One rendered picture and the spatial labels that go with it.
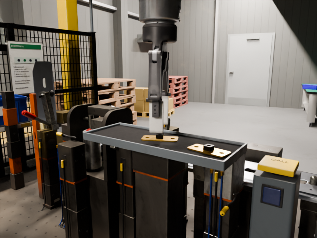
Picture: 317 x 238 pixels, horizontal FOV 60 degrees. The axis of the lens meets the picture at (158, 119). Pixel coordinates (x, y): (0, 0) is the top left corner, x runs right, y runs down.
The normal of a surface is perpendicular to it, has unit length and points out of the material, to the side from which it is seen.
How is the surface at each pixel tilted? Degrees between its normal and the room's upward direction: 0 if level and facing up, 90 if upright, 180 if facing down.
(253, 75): 90
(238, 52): 90
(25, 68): 90
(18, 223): 0
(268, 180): 90
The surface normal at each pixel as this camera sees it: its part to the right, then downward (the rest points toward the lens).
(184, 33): -0.43, 0.18
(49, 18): 0.90, 0.09
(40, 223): 0.00, -0.98
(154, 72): -0.16, 0.04
